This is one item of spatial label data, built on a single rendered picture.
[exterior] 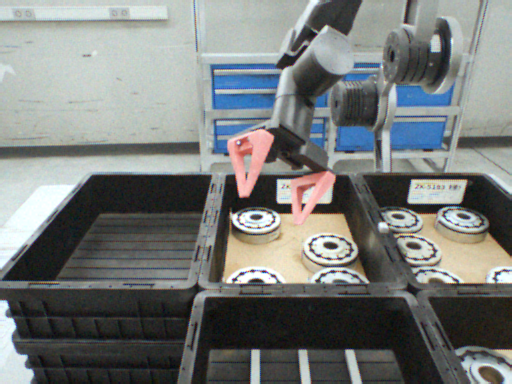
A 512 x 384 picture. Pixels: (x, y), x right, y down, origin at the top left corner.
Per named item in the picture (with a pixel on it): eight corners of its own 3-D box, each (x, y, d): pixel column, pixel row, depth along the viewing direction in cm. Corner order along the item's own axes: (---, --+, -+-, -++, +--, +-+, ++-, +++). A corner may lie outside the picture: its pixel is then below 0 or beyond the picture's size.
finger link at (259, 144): (292, 209, 49) (305, 140, 52) (248, 185, 45) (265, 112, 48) (255, 214, 54) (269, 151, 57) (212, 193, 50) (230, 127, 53)
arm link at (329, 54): (332, 64, 64) (284, 37, 61) (378, 17, 53) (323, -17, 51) (315, 128, 59) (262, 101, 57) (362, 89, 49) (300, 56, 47)
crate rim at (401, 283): (220, 181, 93) (220, 171, 92) (352, 181, 93) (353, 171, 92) (197, 302, 58) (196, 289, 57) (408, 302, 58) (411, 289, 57)
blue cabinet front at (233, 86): (214, 152, 269) (210, 64, 242) (323, 150, 273) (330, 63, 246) (214, 154, 266) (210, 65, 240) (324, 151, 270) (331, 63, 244)
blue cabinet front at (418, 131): (335, 150, 273) (343, 63, 247) (440, 148, 277) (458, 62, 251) (336, 151, 270) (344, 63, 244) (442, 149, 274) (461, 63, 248)
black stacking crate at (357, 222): (222, 218, 98) (220, 174, 92) (347, 218, 98) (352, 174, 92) (203, 349, 63) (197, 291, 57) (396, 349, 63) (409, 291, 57)
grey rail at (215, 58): (195, 61, 247) (195, 53, 245) (467, 59, 256) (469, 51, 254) (194, 64, 239) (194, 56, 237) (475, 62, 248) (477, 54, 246)
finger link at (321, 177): (329, 228, 53) (339, 163, 56) (291, 208, 49) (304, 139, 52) (291, 232, 58) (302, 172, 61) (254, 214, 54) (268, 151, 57)
